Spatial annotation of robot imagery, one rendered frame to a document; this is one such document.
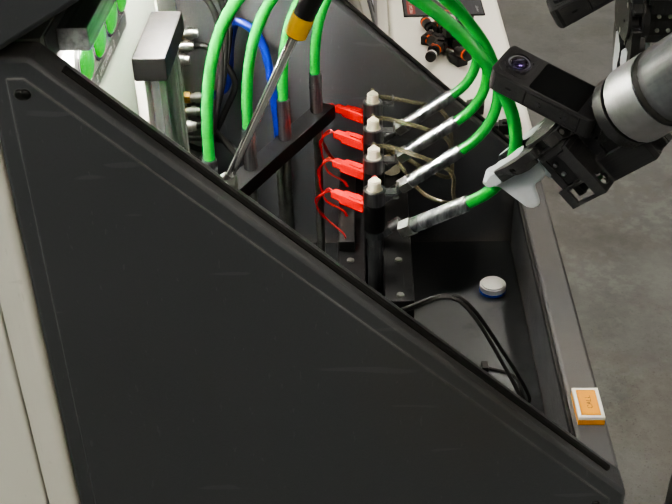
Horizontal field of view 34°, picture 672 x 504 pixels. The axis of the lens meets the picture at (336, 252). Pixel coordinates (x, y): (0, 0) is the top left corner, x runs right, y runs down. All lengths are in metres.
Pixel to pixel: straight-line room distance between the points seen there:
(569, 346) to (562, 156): 0.36
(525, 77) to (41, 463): 0.63
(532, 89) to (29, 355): 0.54
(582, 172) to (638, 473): 1.58
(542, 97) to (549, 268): 0.49
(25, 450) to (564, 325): 0.67
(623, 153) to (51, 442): 0.64
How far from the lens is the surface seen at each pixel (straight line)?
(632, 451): 2.64
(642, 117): 1.00
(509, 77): 1.06
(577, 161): 1.07
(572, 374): 1.34
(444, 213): 1.22
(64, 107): 0.93
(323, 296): 1.00
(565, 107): 1.05
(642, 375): 2.85
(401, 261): 1.45
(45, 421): 1.15
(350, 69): 1.61
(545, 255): 1.53
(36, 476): 1.21
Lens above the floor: 1.81
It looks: 34 degrees down
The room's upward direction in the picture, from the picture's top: 2 degrees counter-clockwise
